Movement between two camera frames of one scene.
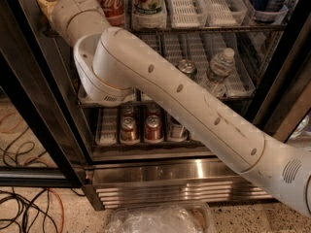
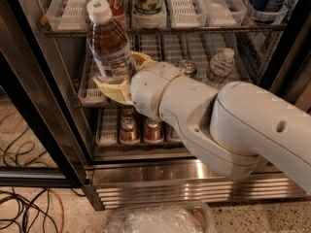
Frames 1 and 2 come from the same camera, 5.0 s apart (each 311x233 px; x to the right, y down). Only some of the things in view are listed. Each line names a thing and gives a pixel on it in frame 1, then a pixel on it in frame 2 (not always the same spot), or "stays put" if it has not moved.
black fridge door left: [38, 144] stays put
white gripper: [62, 11] to [147, 88]
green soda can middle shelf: [189, 67] stays put
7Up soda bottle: [149, 7] stays put
